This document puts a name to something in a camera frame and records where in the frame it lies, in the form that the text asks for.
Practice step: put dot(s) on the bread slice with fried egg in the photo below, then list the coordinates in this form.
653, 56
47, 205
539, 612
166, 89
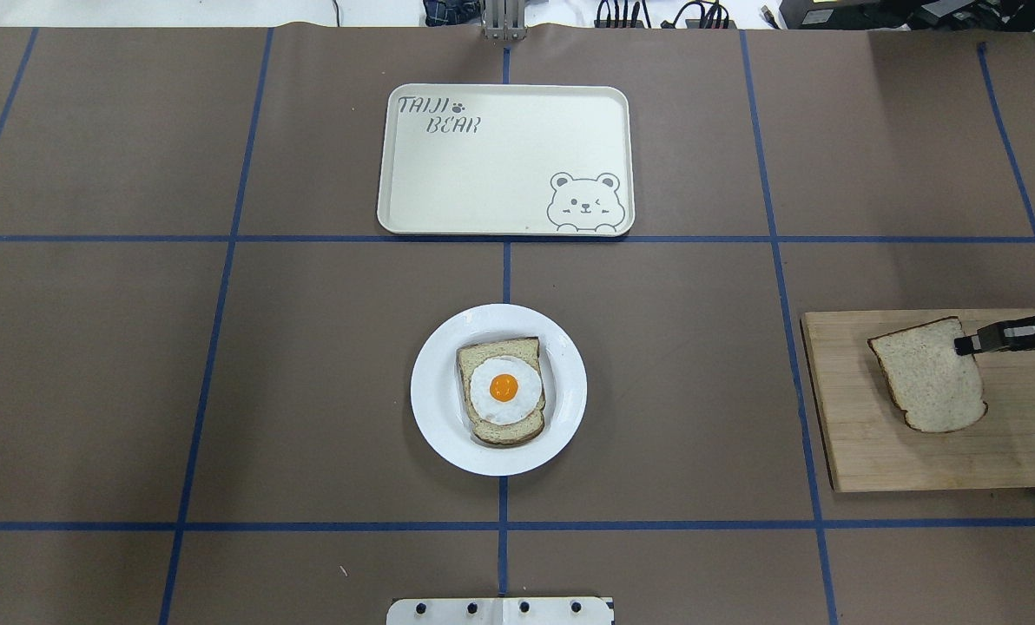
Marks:
503, 390

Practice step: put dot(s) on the white pedestal column base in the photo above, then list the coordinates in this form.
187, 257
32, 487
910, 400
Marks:
503, 610

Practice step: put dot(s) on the wooden cutting board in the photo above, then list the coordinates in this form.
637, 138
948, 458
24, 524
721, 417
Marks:
870, 449

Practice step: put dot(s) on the aluminium frame post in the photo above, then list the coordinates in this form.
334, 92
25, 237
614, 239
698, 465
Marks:
503, 20

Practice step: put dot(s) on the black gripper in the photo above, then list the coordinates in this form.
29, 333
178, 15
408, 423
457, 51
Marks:
995, 336

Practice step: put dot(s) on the plain white bread slice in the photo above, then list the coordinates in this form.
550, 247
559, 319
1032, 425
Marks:
934, 388

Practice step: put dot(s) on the white round plate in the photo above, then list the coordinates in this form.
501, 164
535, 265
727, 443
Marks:
437, 399

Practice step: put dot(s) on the cream bear serving tray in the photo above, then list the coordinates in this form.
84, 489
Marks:
506, 160

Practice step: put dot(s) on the folded dark blue umbrella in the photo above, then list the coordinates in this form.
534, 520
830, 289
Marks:
441, 12

